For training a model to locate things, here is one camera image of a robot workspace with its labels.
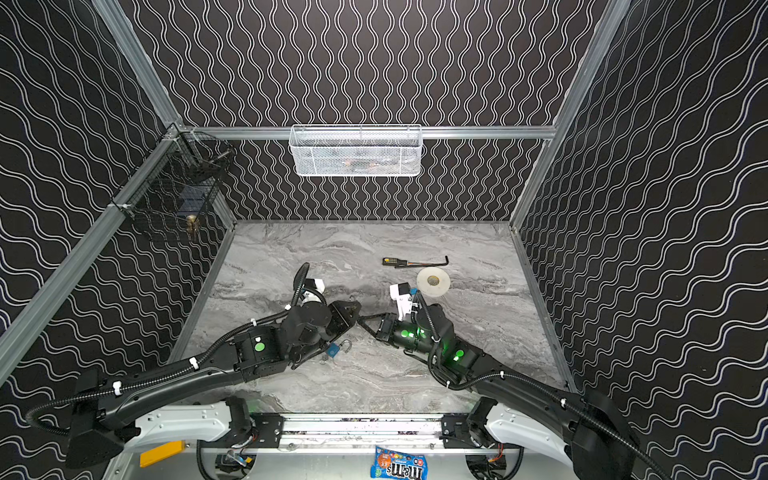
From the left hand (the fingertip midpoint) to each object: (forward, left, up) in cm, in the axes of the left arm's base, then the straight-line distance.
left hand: (371, 311), depth 67 cm
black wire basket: (+43, +65, +5) cm, 79 cm away
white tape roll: (+27, -18, -26) cm, 41 cm away
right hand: (-1, +3, -3) cm, 5 cm away
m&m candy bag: (-25, -6, -25) cm, 36 cm away
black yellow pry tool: (+34, -6, -24) cm, 42 cm away
